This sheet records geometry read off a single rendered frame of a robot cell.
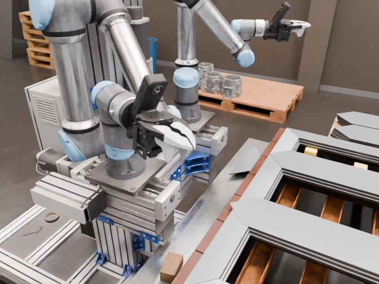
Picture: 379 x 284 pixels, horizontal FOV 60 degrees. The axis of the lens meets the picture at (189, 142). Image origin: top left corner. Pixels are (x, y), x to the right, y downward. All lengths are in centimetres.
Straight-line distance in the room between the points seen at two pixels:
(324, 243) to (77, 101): 96
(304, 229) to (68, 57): 100
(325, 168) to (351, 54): 346
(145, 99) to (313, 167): 117
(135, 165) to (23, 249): 125
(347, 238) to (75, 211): 99
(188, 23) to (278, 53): 366
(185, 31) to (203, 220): 87
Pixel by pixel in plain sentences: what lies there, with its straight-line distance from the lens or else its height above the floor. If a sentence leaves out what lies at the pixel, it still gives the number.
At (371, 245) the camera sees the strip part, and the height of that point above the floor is 85.
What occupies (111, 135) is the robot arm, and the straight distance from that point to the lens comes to 83.
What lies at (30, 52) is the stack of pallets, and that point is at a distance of 651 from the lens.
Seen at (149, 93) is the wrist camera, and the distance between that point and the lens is 65.
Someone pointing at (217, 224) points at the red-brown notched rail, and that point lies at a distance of 133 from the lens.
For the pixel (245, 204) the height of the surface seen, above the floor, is 85.
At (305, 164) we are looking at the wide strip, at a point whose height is 85.
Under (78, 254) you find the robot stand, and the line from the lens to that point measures 215.
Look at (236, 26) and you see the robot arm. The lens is 161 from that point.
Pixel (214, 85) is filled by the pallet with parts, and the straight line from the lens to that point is 422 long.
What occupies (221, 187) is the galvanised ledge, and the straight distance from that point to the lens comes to 175.
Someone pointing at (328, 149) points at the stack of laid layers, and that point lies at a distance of 192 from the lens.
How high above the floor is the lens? 175
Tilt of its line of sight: 30 degrees down
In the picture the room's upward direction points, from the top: straight up
